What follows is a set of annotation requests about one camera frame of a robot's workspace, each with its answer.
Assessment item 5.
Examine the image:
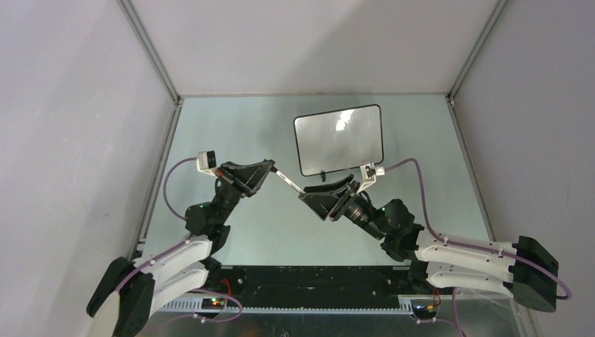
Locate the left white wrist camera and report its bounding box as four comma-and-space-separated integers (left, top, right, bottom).
196, 150, 217, 176

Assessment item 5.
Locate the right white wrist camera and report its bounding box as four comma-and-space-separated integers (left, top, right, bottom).
357, 162, 385, 193

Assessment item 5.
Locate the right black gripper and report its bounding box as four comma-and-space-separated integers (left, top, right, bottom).
300, 174, 387, 241

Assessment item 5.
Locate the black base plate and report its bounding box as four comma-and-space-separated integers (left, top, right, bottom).
204, 266, 433, 310

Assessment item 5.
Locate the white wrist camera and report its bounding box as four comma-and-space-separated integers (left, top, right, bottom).
196, 150, 217, 176
357, 162, 385, 193

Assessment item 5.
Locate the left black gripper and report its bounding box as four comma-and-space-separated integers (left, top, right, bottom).
211, 161, 274, 225

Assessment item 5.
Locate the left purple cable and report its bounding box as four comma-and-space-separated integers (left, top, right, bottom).
111, 157, 245, 326

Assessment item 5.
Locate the black framed whiteboard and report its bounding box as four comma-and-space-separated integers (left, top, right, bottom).
293, 104, 385, 177

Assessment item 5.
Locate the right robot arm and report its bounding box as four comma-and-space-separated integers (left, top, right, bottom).
298, 176, 559, 312

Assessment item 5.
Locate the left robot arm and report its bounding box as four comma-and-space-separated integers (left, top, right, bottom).
86, 151, 275, 336

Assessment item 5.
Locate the white marker pen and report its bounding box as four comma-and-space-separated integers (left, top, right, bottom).
272, 166, 304, 194

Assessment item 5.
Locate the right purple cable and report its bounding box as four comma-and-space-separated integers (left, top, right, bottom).
384, 158, 573, 337

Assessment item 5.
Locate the purple cable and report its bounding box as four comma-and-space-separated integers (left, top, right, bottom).
111, 157, 245, 326
384, 158, 573, 337

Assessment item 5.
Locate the aluminium frame rail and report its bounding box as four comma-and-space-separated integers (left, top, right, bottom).
107, 265, 531, 317

